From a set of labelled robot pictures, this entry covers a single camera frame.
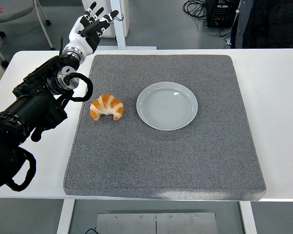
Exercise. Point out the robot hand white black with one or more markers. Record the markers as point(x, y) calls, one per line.
point(81, 44)

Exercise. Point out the croissant bread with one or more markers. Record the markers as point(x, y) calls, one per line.
point(107, 104)

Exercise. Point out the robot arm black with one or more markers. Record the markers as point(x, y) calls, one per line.
point(34, 104)

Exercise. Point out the grey round plate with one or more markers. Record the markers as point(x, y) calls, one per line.
point(166, 107)

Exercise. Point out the grey metal plate with screws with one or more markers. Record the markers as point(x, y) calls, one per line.
point(156, 224)

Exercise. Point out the grey wheeled chair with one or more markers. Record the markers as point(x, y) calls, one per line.
point(14, 12)

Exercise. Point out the grey felt mat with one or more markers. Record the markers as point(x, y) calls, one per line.
point(161, 158)

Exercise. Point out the black electronics box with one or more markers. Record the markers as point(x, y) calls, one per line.
point(219, 14)

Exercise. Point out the white table leg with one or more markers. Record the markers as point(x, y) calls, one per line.
point(66, 217)
point(248, 217)

